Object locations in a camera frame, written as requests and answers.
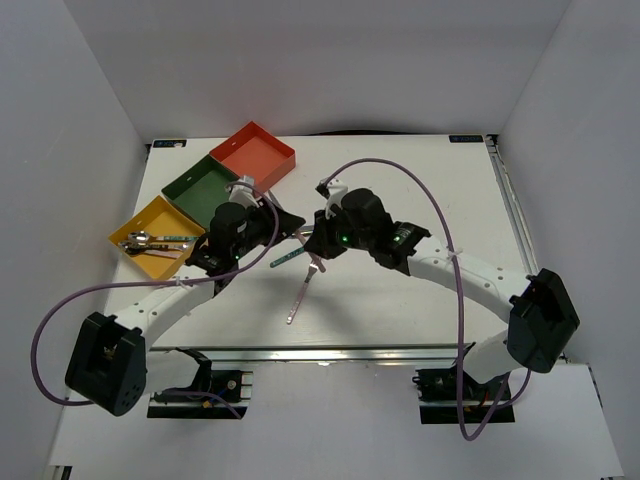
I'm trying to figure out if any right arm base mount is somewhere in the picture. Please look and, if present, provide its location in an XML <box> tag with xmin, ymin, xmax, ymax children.
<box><xmin>412</xmin><ymin>366</ymin><xmax>515</xmax><ymax>425</ymax></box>

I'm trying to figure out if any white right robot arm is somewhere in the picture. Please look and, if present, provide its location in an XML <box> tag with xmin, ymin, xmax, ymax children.
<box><xmin>305</xmin><ymin>181</ymin><xmax>580</xmax><ymax>399</ymax></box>

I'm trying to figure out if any green handled fork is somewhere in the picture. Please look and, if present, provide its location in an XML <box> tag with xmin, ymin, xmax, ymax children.
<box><xmin>269</xmin><ymin>247</ymin><xmax>305</xmax><ymax>268</ymax></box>

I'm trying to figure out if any red box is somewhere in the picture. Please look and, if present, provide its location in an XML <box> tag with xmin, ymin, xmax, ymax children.
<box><xmin>209</xmin><ymin>121</ymin><xmax>296</xmax><ymax>193</ymax></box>

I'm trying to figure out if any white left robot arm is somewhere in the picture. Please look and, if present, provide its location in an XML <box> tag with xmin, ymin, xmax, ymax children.
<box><xmin>65</xmin><ymin>201</ymin><xmax>305</xmax><ymax>416</ymax></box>

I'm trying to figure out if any brown handled spoon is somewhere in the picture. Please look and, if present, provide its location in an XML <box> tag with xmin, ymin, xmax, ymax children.
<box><xmin>118</xmin><ymin>241</ymin><xmax>189</xmax><ymax>252</ymax></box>

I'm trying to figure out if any aluminium table frame rail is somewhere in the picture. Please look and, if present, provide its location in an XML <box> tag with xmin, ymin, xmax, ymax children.
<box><xmin>482</xmin><ymin>133</ymin><xmax>557</xmax><ymax>346</ymax></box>

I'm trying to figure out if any green handled spoon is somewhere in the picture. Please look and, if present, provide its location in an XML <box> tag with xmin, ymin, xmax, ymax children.
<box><xmin>127</xmin><ymin>231</ymin><xmax>198</xmax><ymax>243</ymax></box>

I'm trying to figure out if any pink handled fork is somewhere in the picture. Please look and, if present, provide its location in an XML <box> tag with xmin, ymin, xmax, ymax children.
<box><xmin>286</xmin><ymin>262</ymin><xmax>318</xmax><ymax>325</ymax></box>

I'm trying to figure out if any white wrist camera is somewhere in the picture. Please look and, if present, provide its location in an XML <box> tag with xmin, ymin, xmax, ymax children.
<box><xmin>226</xmin><ymin>175</ymin><xmax>259</xmax><ymax>208</ymax></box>
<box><xmin>316</xmin><ymin>178</ymin><xmax>349</xmax><ymax>219</ymax></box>

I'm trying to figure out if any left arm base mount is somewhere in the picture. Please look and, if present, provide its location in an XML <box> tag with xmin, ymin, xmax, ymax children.
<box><xmin>145</xmin><ymin>349</ymin><xmax>254</xmax><ymax>420</ymax></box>

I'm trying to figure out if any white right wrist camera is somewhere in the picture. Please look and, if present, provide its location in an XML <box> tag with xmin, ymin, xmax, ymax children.
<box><xmin>316</xmin><ymin>178</ymin><xmax>349</xmax><ymax>219</ymax></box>

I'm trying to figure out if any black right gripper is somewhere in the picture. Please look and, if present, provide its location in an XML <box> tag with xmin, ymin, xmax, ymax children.
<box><xmin>305</xmin><ymin>204</ymin><xmax>374</xmax><ymax>260</ymax></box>

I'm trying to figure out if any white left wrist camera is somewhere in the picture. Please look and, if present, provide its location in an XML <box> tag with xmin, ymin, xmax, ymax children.
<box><xmin>226</xmin><ymin>175</ymin><xmax>259</xmax><ymax>208</ymax></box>

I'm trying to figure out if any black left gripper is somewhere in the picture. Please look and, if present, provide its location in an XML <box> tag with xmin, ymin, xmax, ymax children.
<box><xmin>232</xmin><ymin>196</ymin><xmax>306</xmax><ymax>260</ymax></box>

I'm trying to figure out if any green box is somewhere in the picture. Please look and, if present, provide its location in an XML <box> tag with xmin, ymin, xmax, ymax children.
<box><xmin>161</xmin><ymin>155</ymin><xmax>239</xmax><ymax>230</ymax></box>

